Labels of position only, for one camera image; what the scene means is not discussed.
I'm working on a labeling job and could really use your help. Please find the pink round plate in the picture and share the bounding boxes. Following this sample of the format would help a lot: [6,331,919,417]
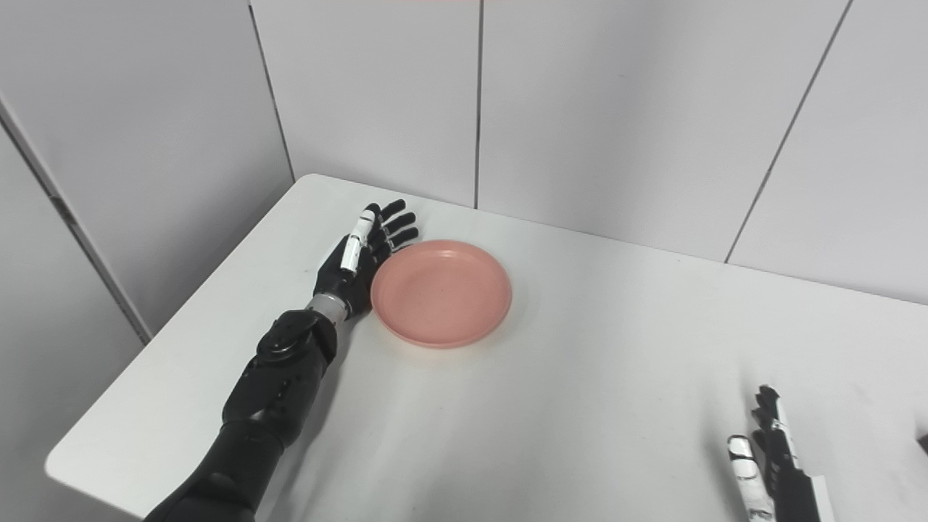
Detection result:
[370,240,513,349]

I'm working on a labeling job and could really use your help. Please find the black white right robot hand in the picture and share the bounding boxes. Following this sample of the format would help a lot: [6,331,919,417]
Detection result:
[727,385,836,522]

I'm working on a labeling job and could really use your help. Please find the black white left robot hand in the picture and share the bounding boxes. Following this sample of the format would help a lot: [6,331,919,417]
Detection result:
[314,199,420,314]

